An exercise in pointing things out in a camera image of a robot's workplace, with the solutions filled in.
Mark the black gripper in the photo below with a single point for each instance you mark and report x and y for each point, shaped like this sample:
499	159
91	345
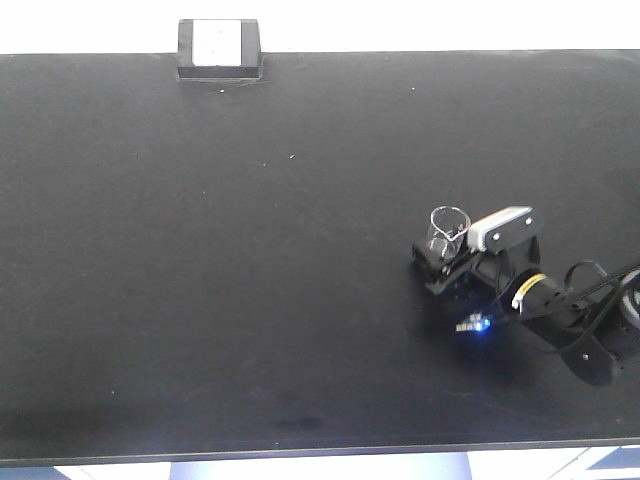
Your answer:
501	271

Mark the small clear glass beaker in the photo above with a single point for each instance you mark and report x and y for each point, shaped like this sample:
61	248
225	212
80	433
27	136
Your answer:
448	226

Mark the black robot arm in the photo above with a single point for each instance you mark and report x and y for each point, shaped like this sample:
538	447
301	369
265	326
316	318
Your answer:
590	318

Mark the small lit circuit board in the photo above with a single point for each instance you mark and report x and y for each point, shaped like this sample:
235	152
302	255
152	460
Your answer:
476	322

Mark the black white socket box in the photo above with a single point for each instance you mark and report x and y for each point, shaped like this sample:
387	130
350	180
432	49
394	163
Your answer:
219	49

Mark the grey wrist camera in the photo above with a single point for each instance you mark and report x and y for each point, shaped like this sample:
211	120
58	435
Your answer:
502	230

